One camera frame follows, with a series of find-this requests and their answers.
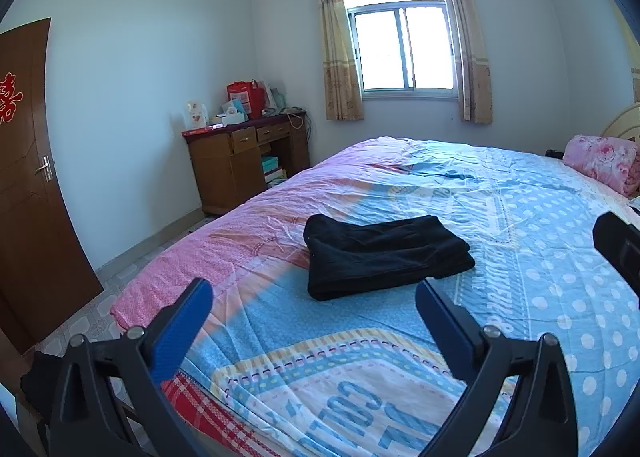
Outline light blue tissue box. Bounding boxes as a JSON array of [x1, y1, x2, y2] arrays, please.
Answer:
[[218, 99, 247, 125]]

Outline white box on desk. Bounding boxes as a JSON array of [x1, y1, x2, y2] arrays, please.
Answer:
[[186, 100, 209, 130]]

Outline right beige curtain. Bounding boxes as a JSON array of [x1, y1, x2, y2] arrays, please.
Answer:
[[446, 0, 494, 125]]

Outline pink floral folded blanket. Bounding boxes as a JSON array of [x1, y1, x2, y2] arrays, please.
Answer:
[[563, 135, 639, 197]]

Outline brown wooden desk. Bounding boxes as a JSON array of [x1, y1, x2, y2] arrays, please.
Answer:
[[182, 110, 310, 215]]

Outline window with metal frame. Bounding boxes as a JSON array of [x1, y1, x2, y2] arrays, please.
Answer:
[[344, 0, 457, 99]]

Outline red gift bag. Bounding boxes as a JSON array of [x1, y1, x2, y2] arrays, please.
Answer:
[[227, 80, 266, 120]]

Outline red paper door decoration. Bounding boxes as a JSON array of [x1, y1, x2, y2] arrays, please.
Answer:
[[0, 72, 24, 124]]

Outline teal box under desk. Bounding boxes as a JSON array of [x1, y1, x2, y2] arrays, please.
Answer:
[[262, 156, 279, 174]]

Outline silver door handle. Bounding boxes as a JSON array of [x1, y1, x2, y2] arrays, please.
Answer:
[[34, 156, 54, 183]]

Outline beige curtain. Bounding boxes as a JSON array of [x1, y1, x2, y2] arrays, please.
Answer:
[[319, 0, 363, 121], [446, 0, 494, 125]]

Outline brown wooden door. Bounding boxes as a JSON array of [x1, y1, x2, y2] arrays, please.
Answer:
[[0, 19, 102, 353]]

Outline cream wooden headboard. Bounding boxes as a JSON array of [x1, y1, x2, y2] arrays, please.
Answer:
[[602, 102, 640, 144]]

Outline black pants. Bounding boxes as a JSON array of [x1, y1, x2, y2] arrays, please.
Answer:
[[304, 214, 475, 301]]

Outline left beige curtain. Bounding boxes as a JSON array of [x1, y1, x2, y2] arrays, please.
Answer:
[[319, 0, 363, 121]]

